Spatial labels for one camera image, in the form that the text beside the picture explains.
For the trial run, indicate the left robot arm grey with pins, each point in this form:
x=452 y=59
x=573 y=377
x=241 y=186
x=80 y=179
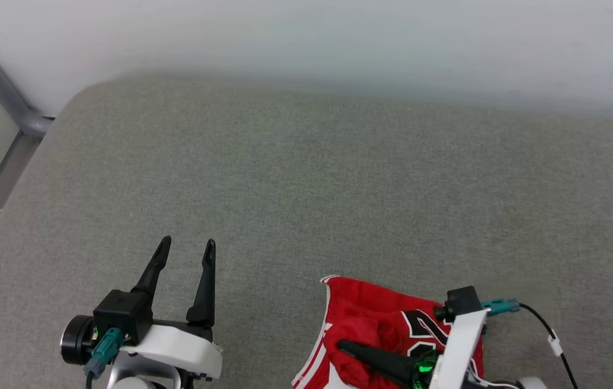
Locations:
x=139 y=375

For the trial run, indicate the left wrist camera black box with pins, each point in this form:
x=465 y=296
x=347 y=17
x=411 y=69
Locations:
x=122 y=313

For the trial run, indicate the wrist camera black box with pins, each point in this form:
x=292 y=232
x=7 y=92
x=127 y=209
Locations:
x=460 y=302
x=122 y=313

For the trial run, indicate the grey metal frame tube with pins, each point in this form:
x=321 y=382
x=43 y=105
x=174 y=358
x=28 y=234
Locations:
x=9 y=97

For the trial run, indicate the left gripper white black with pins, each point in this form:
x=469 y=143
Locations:
x=176 y=346

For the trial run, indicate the grey fabric sofa seat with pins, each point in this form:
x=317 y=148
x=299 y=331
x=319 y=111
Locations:
x=338 y=189

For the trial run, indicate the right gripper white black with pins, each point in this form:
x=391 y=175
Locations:
x=460 y=351

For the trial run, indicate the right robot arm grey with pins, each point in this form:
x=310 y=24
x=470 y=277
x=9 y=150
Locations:
x=532 y=383

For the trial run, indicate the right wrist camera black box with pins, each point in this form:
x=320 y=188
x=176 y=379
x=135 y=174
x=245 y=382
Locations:
x=460 y=302

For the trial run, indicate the red basketball jersey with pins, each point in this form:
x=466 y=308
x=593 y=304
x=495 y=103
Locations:
x=371 y=319

